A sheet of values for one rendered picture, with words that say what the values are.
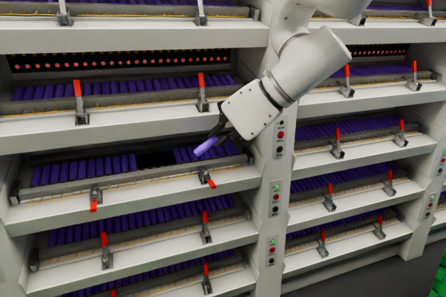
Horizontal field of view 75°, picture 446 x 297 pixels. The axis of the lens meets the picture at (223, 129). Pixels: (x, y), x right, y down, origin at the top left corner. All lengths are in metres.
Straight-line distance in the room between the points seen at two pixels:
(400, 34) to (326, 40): 0.46
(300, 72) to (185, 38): 0.25
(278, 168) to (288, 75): 0.34
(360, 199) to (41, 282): 0.98
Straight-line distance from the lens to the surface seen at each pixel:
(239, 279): 1.05
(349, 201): 1.13
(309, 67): 0.56
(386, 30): 0.95
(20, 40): 0.65
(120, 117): 0.68
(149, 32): 0.63
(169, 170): 0.77
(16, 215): 0.79
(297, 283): 1.25
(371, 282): 1.38
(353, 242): 1.27
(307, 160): 0.91
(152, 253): 0.87
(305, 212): 1.02
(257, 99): 0.60
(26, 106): 0.74
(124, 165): 0.80
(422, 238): 1.53
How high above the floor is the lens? 0.93
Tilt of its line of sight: 20 degrees down
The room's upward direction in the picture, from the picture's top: straight up
